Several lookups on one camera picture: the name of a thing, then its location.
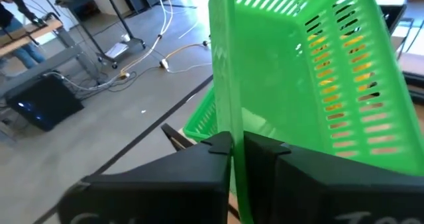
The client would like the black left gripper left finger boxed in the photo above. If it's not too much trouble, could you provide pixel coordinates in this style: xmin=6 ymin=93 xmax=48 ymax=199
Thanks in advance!
xmin=56 ymin=131 xmax=233 ymax=224

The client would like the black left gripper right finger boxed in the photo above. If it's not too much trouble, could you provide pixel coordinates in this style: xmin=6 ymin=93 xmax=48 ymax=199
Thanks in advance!
xmin=243 ymin=131 xmax=424 ymax=224

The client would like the green plastic basket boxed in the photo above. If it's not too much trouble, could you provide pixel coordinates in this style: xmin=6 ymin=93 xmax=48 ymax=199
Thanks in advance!
xmin=183 ymin=84 xmax=219 ymax=142
xmin=208 ymin=0 xmax=424 ymax=224

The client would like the yellow plastic basket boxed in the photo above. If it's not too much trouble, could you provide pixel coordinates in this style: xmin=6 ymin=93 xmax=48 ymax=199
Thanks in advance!
xmin=306 ymin=31 xmax=378 ymax=114

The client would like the black computer case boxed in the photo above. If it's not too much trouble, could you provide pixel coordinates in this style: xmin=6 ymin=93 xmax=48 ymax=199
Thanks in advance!
xmin=5 ymin=74 xmax=85 ymax=133

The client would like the white paper sheet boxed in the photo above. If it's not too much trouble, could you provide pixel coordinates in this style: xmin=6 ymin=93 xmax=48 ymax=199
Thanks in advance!
xmin=105 ymin=42 xmax=133 ymax=59

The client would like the person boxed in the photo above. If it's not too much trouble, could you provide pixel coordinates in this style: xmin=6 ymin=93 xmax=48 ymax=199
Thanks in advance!
xmin=0 ymin=0 xmax=47 ymax=71

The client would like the light wooden table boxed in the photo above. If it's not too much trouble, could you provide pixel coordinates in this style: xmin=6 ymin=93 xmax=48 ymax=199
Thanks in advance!
xmin=0 ymin=17 xmax=64 ymax=58

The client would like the yellow orange floor cable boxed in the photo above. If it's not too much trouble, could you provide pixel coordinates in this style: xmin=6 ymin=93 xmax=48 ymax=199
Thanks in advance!
xmin=119 ymin=42 xmax=210 ymax=80

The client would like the grey metal desk frame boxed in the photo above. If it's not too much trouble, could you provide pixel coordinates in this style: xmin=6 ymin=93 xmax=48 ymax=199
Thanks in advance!
xmin=0 ymin=44 xmax=100 ymax=99

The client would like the white cable bundle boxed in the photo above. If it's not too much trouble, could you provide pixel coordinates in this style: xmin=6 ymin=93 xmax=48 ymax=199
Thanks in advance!
xmin=42 ymin=0 xmax=175 ymax=92

